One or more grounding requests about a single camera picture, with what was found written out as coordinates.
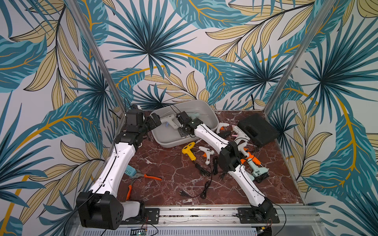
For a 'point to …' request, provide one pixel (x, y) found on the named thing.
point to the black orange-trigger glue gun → (224, 133)
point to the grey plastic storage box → (166, 133)
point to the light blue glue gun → (256, 170)
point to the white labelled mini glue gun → (207, 154)
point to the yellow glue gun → (186, 150)
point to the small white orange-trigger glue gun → (221, 127)
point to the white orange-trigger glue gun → (241, 147)
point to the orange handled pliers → (138, 174)
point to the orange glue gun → (251, 156)
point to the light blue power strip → (130, 170)
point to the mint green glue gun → (194, 115)
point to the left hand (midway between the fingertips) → (153, 121)
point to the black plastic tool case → (258, 129)
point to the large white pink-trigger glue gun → (242, 138)
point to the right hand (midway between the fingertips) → (184, 129)
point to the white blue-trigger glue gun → (169, 120)
